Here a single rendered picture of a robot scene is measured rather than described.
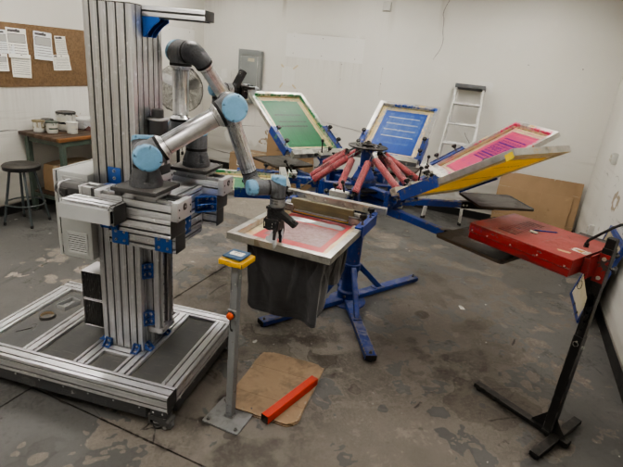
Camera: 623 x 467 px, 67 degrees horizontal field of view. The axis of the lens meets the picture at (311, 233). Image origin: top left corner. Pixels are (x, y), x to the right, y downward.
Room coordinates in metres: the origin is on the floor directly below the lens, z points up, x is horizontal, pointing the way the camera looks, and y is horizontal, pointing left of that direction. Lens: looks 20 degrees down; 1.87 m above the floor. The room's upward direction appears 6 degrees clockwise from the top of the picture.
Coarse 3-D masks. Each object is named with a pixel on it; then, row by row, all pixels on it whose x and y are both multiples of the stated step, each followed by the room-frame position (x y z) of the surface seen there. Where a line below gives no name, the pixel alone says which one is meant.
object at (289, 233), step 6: (300, 216) 2.76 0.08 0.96; (306, 216) 2.77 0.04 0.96; (300, 222) 2.64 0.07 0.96; (288, 228) 2.52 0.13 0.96; (294, 228) 2.53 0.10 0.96; (300, 228) 2.54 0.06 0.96; (306, 228) 2.55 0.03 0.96; (258, 234) 2.37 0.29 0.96; (264, 234) 2.38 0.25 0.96; (288, 234) 2.42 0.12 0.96; (294, 234) 2.43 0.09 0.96; (282, 240) 2.32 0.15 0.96; (288, 240) 2.33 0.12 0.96
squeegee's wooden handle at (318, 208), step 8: (296, 200) 2.78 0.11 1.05; (304, 200) 2.76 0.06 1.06; (304, 208) 2.76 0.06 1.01; (312, 208) 2.74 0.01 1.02; (320, 208) 2.72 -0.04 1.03; (328, 208) 2.70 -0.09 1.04; (336, 208) 2.69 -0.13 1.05; (344, 208) 2.67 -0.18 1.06; (336, 216) 2.68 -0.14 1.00; (344, 216) 2.67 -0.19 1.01; (352, 216) 2.65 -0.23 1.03
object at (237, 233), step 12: (264, 216) 2.59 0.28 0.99; (240, 228) 2.35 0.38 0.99; (252, 228) 2.46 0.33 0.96; (240, 240) 2.25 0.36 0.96; (252, 240) 2.22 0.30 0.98; (264, 240) 2.21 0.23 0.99; (348, 240) 2.33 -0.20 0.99; (288, 252) 2.15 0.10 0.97; (300, 252) 2.12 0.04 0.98; (312, 252) 2.12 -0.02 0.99; (336, 252) 2.15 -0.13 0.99
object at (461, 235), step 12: (396, 216) 3.18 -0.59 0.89; (408, 216) 3.11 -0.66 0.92; (432, 228) 2.94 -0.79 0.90; (444, 228) 2.91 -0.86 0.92; (468, 228) 2.88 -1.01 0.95; (444, 240) 2.65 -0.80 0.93; (456, 240) 2.62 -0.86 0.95; (468, 240) 2.65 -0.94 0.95; (480, 252) 2.46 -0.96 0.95; (492, 252) 2.48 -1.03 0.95; (504, 252) 2.50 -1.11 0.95
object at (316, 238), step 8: (336, 224) 2.67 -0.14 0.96; (344, 224) 2.69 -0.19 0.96; (304, 232) 2.49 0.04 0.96; (312, 232) 2.50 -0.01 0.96; (320, 232) 2.51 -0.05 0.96; (328, 232) 2.53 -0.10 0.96; (336, 232) 2.54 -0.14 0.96; (344, 232) 2.55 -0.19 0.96; (296, 240) 2.34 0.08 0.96; (304, 240) 2.36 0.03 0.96; (312, 240) 2.37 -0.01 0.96; (320, 240) 2.38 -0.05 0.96; (328, 240) 2.39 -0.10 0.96; (336, 240) 2.41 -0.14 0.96; (312, 248) 2.25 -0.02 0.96; (320, 248) 2.26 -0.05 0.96
